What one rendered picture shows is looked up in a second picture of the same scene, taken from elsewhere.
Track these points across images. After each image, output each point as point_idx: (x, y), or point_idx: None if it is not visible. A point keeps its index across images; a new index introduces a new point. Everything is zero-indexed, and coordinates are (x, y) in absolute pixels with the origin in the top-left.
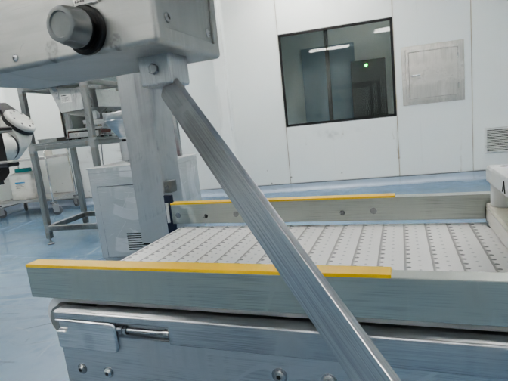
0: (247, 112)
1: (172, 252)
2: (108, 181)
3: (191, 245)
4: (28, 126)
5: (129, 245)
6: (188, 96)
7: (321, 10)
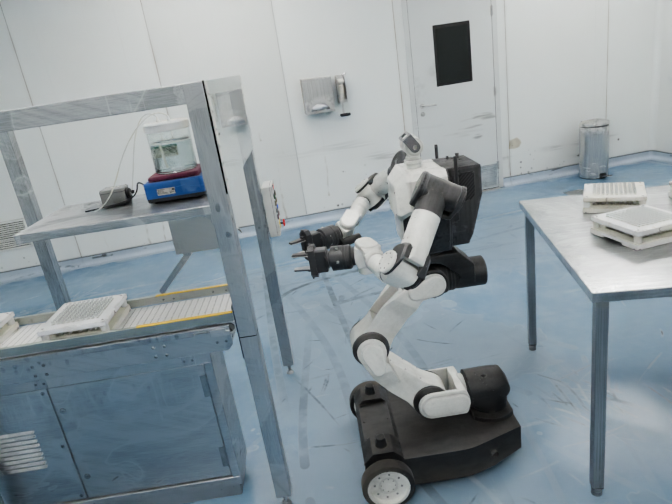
0: None
1: (219, 308)
2: None
3: (215, 312)
4: (379, 267)
5: None
6: (182, 257)
7: None
